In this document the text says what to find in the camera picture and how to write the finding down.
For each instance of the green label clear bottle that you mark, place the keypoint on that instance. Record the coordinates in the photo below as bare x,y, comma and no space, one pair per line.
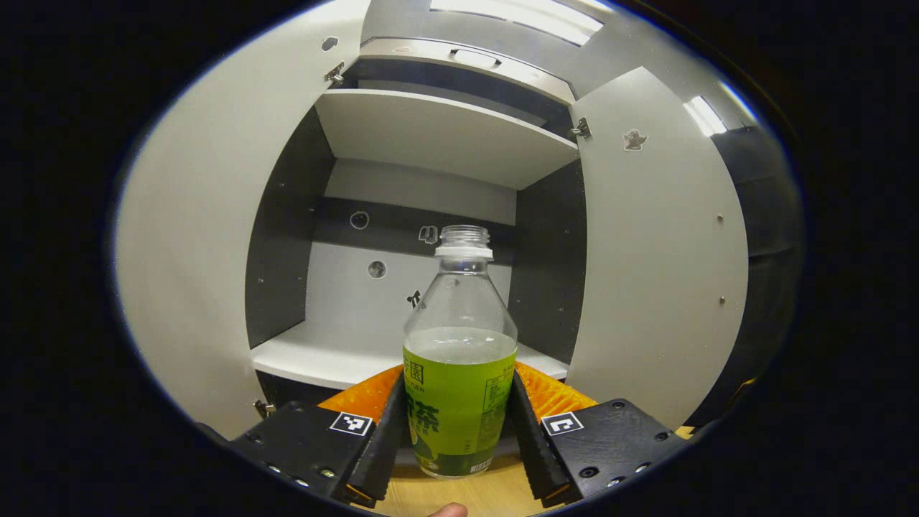
459,402

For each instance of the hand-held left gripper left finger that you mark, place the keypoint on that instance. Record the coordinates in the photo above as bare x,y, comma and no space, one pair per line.
388,445

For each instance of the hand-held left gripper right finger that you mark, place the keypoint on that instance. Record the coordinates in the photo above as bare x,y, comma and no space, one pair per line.
528,445

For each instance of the grey cabinet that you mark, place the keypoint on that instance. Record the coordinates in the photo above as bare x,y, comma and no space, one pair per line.
431,136

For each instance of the ceiling light panel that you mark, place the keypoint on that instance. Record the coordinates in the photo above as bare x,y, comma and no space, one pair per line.
524,18
705,116

